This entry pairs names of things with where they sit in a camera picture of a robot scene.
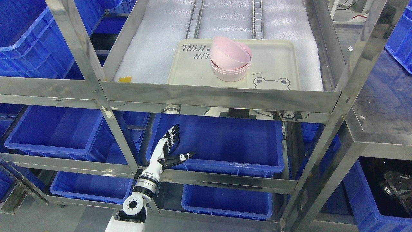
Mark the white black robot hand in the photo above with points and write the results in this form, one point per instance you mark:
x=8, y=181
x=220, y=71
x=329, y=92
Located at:
x=161, y=158

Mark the pink ikea bowl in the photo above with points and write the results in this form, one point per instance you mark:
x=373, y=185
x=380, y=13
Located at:
x=228, y=54

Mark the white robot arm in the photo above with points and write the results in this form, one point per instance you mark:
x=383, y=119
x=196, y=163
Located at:
x=132, y=217

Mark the stainless steel shelf rack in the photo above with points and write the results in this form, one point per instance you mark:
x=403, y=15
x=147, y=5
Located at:
x=329, y=107

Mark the blue bin bottom middle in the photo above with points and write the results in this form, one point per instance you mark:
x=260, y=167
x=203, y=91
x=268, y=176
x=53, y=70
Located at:
x=228, y=202

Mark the blue bin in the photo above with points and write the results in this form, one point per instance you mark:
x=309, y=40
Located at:
x=228, y=202
x=112, y=190

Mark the blue bin middle shelf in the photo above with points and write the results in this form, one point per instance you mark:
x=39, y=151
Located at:
x=224, y=145

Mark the blue bin shelf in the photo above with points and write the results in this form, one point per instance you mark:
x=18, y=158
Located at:
x=224, y=145
x=65, y=133

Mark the blue bin left shelf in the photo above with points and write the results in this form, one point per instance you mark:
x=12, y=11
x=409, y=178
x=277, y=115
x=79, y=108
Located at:
x=65, y=133

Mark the stack of pink bowls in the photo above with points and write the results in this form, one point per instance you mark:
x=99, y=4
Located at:
x=232, y=75

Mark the blue bin bottom left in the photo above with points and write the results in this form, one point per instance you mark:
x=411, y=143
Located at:
x=112, y=190

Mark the cream bear tray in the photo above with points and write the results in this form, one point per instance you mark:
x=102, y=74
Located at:
x=273, y=66

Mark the blue crate upper left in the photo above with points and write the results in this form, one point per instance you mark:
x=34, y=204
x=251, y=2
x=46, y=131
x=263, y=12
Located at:
x=31, y=43

